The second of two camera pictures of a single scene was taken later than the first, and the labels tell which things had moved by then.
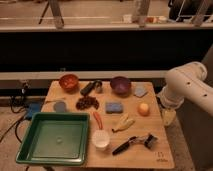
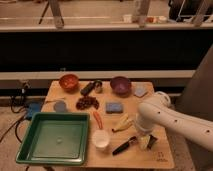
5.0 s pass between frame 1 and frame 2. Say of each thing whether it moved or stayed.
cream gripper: moved
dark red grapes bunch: stayed
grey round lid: stayed
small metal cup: stayed
